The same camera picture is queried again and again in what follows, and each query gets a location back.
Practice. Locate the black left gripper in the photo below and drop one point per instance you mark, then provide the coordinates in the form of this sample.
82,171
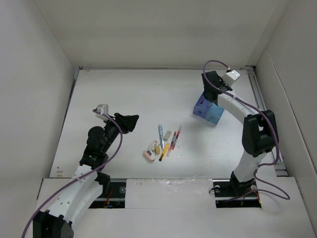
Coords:
128,123

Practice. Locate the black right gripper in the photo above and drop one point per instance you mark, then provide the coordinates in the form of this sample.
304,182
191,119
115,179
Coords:
221,81

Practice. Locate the red pen clear barrel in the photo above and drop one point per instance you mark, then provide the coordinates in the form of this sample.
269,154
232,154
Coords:
172,143

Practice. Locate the red pen white cap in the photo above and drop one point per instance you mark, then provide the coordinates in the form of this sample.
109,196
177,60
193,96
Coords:
177,135

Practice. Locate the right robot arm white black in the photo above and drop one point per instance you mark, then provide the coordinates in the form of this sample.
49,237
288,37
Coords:
259,134

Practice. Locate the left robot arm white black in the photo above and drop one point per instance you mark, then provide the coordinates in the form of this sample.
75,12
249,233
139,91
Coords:
88,181

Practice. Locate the blue two-compartment container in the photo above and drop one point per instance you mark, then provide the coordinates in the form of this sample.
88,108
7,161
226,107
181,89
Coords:
208,110

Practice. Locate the white grey correction tape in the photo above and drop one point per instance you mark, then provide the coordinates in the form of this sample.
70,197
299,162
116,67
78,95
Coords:
151,152

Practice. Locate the pink white correction tape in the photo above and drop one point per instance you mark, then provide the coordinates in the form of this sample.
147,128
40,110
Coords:
150,158

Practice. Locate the grey eraser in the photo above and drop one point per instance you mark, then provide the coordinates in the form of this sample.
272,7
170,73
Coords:
167,135

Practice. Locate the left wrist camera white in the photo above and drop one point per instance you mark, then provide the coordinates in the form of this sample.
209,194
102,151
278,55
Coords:
100,111

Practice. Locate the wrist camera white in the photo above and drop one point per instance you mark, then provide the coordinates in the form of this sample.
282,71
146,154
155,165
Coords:
100,111
229,78

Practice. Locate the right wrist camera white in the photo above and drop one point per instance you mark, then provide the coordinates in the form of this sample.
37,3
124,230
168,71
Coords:
229,78

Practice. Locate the aluminium rail right side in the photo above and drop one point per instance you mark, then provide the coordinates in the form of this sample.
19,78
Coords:
279,167

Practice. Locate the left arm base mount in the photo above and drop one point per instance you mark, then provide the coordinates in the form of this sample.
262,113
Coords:
114,199

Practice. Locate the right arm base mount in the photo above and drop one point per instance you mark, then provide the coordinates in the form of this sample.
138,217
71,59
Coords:
229,193

